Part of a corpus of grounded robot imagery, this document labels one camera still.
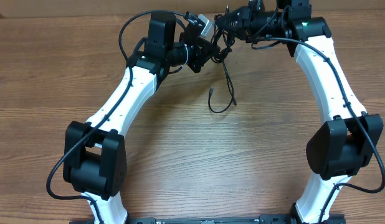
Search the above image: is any black thin USB cable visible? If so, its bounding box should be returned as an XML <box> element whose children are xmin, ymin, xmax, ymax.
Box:
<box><xmin>207</xmin><ymin>60</ymin><xmax>235</xmax><ymax>114</ymax></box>

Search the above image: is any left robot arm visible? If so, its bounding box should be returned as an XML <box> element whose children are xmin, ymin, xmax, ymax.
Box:
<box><xmin>62</xmin><ymin>11</ymin><xmax>219</xmax><ymax>223</ymax></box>

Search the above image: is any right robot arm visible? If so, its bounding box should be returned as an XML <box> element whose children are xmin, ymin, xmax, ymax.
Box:
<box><xmin>215</xmin><ymin>1</ymin><xmax>383</xmax><ymax>223</ymax></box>

